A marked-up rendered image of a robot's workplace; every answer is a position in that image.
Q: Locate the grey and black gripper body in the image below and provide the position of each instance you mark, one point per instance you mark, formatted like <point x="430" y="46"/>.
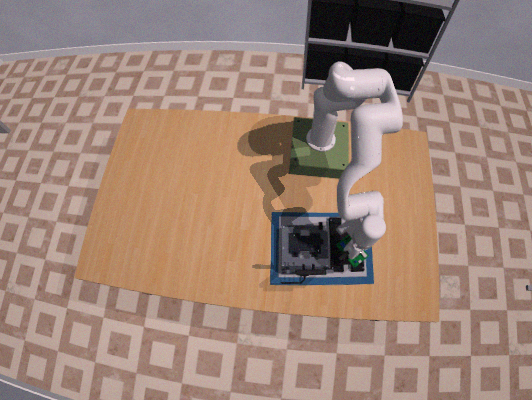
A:
<point x="352" y="251"/>

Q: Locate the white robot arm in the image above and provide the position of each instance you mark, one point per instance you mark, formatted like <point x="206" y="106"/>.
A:
<point x="368" y="124"/>

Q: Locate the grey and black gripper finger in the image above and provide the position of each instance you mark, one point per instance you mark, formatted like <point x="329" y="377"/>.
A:
<point x="345" y="256"/>

